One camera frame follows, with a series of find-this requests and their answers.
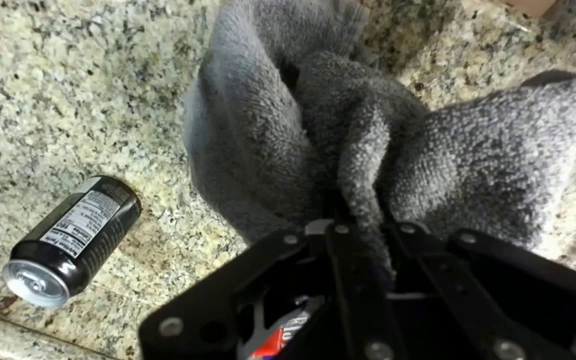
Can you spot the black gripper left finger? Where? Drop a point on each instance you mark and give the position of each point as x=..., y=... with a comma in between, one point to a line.
x=315, y=300

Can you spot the black soda can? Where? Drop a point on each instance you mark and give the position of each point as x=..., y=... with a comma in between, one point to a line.
x=75, y=241

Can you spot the grey terry cloth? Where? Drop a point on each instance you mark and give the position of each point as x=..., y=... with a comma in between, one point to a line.
x=289, y=132

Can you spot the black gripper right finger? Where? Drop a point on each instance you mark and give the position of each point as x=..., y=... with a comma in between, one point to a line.
x=500, y=300

